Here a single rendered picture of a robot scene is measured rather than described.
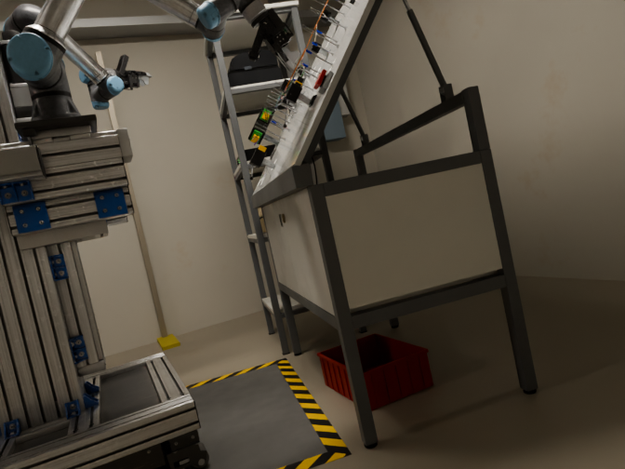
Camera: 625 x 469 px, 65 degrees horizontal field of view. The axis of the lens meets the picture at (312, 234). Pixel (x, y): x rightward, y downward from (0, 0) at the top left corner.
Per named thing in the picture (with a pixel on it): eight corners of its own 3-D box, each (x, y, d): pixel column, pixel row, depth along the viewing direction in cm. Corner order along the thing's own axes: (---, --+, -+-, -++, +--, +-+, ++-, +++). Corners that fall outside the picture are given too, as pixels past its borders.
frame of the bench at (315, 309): (366, 450, 145) (309, 185, 141) (293, 355, 260) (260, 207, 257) (538, 392, 158) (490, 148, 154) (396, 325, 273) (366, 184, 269)
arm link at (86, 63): (34, -12, 196) (131, 82, 223) (24, 0, 203) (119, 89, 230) (16, 4, 190) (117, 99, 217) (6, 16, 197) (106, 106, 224)
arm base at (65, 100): (29, 124, 147) (20, 91, 147) (35, 135, 161) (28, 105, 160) (83, 117, 153) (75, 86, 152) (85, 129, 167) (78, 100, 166)
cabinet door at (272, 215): (299, 294, 201) (277, 200, 199) (278, 281, 254) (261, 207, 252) (303, 293, 201) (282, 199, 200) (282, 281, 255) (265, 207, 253)
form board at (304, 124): (255, 196, 256) (252, 195, 256) (333, 26, 265) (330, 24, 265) (299, 167, 141) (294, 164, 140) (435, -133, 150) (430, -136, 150)
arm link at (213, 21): (209, 39, 164) (234, 20, 166) (211, 24, 153) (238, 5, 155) (193, 20, 162) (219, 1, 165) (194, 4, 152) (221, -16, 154)
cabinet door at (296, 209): (332, 316, 147) (304, 188, 145) (297, 295, 201) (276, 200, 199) (340, 314, 148) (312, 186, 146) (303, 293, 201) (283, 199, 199)
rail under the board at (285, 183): (296, 188, 141) (291, 166, 140) (253, 208, 256) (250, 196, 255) (314, 184, 142) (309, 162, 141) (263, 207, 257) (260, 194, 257)
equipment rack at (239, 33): (282, 355, 263) (205, 11, 254) (267, 333, 322) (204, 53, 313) (369, 331, 274) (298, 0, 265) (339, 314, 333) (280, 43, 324)
